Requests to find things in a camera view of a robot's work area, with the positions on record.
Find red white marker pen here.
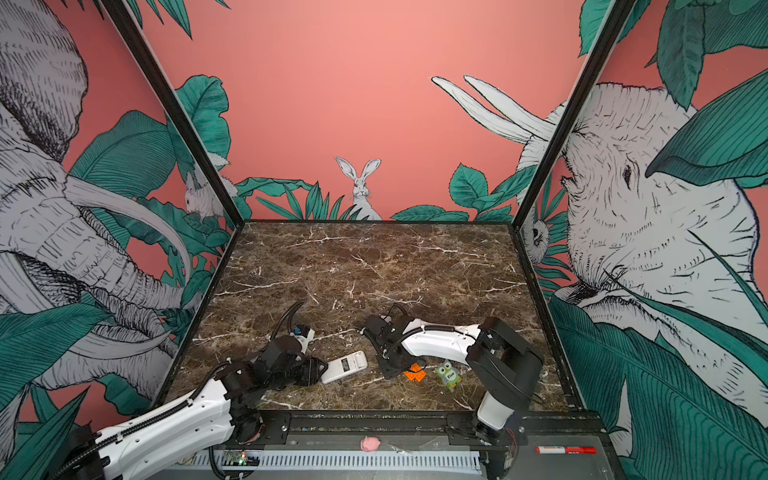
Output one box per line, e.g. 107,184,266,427
535,445,597,455

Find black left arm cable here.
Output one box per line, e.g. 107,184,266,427
271,299,307,340

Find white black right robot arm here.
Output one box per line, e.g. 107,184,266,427
361,315,544,436

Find orange toy brick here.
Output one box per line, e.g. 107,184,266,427
403,363,427,383

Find black corner frame post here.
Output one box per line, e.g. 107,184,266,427
512,0,635,231
101,1,244,228

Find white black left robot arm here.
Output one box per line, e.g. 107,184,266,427
44,335,328,479

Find black corner frame post left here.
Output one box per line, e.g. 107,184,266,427
101,1,244,228

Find white slotted cable duct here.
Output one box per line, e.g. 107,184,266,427
214,450,484,475

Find black corner frame post right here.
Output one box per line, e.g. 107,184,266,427
512,0,635,231

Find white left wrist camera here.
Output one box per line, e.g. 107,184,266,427
291,324,315,354

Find white red remote control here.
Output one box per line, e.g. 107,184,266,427
320,350,368,384

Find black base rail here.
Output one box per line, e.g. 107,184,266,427
251,410,608,448

